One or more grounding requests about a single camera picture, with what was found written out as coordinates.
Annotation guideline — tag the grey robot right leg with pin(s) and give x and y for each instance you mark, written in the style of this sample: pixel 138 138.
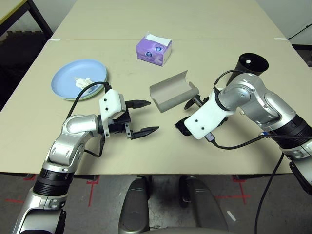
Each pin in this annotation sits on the grey robot right leg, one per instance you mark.
pixel 204 207

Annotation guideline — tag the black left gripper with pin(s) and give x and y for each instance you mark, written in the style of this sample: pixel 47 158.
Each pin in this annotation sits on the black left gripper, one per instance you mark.
pixel 119 124

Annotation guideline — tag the black foam floor mat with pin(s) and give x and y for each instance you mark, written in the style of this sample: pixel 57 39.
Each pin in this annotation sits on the black foam floor mat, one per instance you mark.
pixel 19 56

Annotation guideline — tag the wooden side table black frame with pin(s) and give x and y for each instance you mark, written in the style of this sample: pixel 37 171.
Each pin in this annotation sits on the wooden side table black frame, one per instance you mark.
pixel 12 7

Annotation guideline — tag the grey glasses case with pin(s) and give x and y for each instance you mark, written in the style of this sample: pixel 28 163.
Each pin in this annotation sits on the grey glasses case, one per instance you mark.
pixel 170 93

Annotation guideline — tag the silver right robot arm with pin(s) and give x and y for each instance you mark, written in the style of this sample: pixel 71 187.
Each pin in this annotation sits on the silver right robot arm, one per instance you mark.
pixel 263 102

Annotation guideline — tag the black plastic cup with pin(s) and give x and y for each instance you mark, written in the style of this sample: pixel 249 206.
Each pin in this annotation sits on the black plastic cup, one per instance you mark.
pixel 253 63

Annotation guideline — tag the grey robot left leg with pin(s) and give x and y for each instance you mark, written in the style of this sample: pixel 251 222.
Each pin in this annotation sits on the grey robot left leg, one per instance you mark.
pixel 134 207

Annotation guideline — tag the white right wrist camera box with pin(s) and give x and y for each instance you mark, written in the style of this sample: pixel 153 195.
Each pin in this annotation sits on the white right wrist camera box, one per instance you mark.
pixel 207 119

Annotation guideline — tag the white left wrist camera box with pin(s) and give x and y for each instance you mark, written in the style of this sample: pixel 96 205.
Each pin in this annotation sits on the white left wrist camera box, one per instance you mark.
pixel 111 102

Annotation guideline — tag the blue plastic plate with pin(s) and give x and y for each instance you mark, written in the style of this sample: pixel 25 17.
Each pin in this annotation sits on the blue plastic plate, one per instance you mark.
pixel 70 70

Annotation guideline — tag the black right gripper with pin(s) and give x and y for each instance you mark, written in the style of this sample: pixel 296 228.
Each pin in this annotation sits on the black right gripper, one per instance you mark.
pixel 200 101

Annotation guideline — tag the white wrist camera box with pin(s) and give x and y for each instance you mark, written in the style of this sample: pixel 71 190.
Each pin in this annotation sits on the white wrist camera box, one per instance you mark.
pixel 111 102
pixel 207 119

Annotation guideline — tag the grey robot leg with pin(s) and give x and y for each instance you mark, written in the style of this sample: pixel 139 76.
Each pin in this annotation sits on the grey robot leg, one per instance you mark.
pixel 204 207
pixel 134 207

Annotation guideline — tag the black tripod stand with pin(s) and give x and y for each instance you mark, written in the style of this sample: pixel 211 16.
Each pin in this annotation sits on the black tripod stand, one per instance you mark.
pixel 301 31

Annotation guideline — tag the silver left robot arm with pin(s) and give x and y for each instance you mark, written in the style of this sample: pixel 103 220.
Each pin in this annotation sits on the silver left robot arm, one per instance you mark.
pixel 68 141

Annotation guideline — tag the green plastic plate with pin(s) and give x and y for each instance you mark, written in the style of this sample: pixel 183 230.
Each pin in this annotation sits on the green plastic plate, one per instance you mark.
pixel 73 99

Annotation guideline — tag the purple tissue pack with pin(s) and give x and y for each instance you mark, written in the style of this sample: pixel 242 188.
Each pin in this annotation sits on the purple tissue pack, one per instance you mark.
pixel 150 50

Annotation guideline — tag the white marker blue cap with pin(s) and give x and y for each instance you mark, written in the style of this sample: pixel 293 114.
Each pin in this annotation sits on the white marker blue cap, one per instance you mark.
pixel 264 133

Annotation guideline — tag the white tissue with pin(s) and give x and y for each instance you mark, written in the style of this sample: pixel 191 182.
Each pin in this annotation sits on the white tissue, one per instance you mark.
pixel 83 82

